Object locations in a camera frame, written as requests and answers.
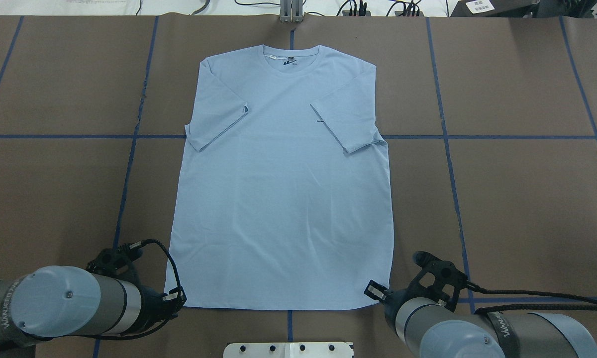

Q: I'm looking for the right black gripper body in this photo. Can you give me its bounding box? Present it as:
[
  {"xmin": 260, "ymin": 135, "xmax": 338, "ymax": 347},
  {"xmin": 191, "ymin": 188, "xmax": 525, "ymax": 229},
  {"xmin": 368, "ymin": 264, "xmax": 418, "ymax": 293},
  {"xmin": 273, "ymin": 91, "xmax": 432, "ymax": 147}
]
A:
[{"xmin": 364, "ymin": 251, "xmax": 468, "ymax": 319}]

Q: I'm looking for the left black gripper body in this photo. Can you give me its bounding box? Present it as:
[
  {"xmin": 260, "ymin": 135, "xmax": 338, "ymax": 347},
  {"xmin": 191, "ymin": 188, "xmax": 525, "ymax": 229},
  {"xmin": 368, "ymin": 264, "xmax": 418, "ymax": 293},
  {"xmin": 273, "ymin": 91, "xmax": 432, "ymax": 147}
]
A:
[{"xmin": 86, "ymin": 243, "xmax": 187, "ymax": 324}]

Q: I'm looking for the light blue t-shirt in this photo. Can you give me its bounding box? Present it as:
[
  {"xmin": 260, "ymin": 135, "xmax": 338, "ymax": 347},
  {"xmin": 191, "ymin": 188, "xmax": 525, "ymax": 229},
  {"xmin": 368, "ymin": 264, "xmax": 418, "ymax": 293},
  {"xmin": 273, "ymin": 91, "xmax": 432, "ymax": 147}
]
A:
[{"xmin": 165, "ymin": 45, "xmax": 395, "ymax": 311}]

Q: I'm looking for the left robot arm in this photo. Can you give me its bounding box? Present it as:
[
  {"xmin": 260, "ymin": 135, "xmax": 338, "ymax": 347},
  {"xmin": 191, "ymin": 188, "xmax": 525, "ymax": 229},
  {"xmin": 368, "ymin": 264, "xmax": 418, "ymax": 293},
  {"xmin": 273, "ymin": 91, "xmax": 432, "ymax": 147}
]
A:
[{"xmin": 0, "ymin": 239, "xmax": 187, "ymax": 358}]

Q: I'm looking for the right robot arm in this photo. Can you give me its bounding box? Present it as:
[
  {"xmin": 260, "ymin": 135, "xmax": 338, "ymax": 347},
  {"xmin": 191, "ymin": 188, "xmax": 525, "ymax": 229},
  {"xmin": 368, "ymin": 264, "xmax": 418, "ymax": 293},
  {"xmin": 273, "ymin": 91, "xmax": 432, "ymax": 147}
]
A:
[{"xmin": 364, "ymin": 251, "xmax": 597, "ymax": 358}]

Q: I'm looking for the black label printer box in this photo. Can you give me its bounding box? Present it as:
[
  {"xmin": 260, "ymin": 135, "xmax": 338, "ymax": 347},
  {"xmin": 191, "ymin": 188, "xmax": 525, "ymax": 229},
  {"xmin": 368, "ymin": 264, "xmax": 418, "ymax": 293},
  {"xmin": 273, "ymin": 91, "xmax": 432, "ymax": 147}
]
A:
[{"xmin": 449, "ymin": 0, "xmax": 540, "ymax": 18}]

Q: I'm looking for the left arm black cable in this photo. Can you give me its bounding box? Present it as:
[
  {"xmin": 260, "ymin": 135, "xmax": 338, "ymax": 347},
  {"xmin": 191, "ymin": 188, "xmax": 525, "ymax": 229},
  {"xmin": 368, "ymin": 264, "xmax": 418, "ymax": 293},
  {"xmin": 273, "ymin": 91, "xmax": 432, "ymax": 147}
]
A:
[{"xmin": 92, "ymin": 239, "xmax": 185, "ymax": 341}]

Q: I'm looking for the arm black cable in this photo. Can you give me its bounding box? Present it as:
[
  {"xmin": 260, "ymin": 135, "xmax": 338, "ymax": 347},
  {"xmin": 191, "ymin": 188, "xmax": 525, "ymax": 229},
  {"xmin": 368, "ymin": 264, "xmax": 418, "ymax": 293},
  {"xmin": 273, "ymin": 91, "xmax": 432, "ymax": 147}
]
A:
[
  {"xmin": 465, "ymin": 281, "xmax": 597, "ymax": 314},
  {"xmin": 92, "ymin": 239, "xmax": 185, "ymax": 341}
]

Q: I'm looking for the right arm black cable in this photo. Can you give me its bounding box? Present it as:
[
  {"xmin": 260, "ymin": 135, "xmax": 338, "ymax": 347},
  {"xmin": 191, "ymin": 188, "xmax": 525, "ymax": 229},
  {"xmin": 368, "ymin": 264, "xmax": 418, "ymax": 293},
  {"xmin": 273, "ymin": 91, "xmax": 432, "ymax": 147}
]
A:
[{"xmin": 465, "ymin": 281, "xmax": 597, "ymax": 314}]

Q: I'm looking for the aluminium frame post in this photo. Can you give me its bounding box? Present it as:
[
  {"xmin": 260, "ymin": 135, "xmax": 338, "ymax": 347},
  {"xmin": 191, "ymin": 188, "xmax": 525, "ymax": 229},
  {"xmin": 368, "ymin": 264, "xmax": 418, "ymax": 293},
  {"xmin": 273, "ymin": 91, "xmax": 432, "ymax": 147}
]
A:
[{"xmin": 279, "ymin": 0, "xmax": 304, "ymax": 23}]

